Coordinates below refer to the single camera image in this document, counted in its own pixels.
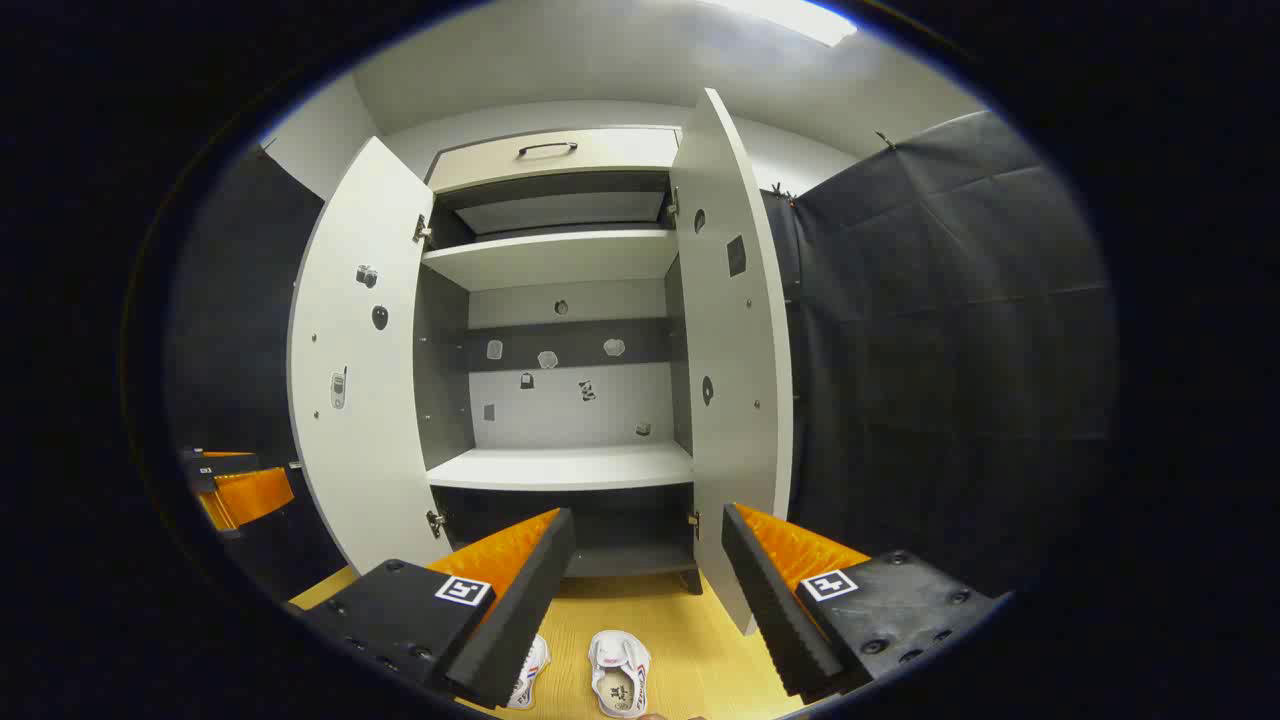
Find white canvas shoe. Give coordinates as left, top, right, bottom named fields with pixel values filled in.
left=505, top=633, right=553, bottom=711
left=588, top=630, right=653, bottom=717

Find white grey shoe cabinet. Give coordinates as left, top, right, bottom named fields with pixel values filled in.
left=415, top=125, right=701, bottom=596

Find white shoe cabinet door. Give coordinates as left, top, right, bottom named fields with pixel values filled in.
left=288, top=137, right=446, bottom=576
left=668, top=88, right=796, bottom=636

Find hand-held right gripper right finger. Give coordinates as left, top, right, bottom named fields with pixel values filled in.
left=722, top=503, right=1011, bottom=701

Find white cabinet drawer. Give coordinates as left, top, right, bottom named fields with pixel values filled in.
left=428, top=127, right=683, bottom=196

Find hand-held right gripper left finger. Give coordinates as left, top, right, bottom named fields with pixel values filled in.
left=290, top=507, right=578, bottom=711

